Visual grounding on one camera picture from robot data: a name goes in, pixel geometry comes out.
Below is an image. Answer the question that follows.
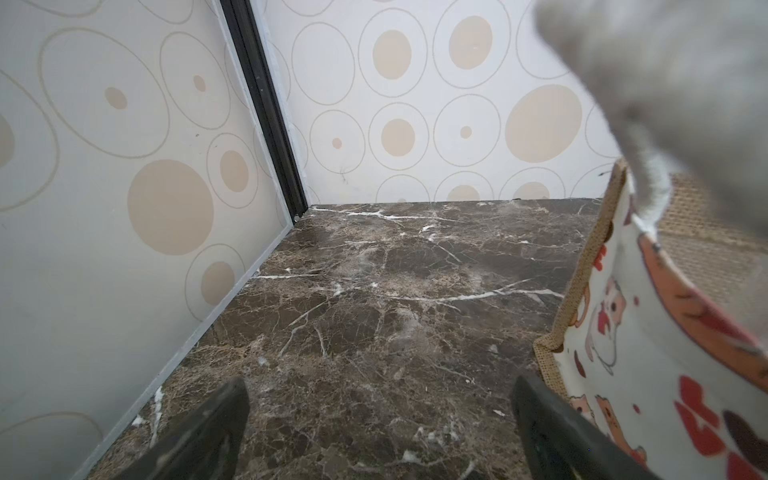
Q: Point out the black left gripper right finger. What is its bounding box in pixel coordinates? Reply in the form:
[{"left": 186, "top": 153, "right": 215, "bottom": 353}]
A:
[{"left": 510, "top": 374, "right": 656, "bottom": 480}]

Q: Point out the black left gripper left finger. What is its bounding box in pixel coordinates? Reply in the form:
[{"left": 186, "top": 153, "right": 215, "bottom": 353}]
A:
[{"left": 116, "top": 378, "right": 250, "bottom": 480}]

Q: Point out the patterned canvas tote bag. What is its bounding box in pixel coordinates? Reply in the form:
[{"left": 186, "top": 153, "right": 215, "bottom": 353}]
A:
[{"left": 532, "top": 0, "right": 768, "bottom": 480}]

